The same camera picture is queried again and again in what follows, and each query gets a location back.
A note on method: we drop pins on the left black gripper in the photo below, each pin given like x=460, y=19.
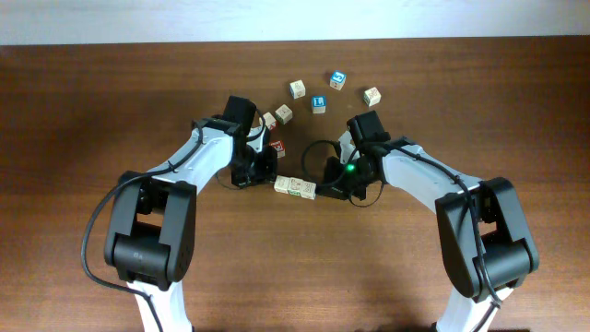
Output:
x=267, y=170

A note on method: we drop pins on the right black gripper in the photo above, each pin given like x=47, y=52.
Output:
x=334, y=180

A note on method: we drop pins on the blue-sided wooden block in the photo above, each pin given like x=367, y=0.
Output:
x=281, y=184

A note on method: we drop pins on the K wooden block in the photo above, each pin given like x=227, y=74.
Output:
x=308, y=190

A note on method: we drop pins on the green V wooden block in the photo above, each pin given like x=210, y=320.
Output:
x=295, y=185

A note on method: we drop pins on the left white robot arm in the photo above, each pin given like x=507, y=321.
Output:
x=151, y=236

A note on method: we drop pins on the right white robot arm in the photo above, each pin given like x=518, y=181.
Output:
x=487, y=247

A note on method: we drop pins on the red E wooden block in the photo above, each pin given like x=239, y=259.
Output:
x=278, y=146

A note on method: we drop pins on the red A wooden block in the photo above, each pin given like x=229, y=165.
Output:
x=269, y=121

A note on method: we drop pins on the green-edged wooden block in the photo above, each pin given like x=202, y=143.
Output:
x=284, y=114

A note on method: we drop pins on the blue L wooden block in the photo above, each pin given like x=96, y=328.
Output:
x=318, y=104

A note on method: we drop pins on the plain picture wooden block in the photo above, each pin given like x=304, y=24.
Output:
x=372, y=96

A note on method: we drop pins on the blue D wooden block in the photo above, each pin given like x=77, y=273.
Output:
x=297, y=89

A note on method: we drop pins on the blue 5 wooden block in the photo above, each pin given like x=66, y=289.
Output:
x=337, y=80

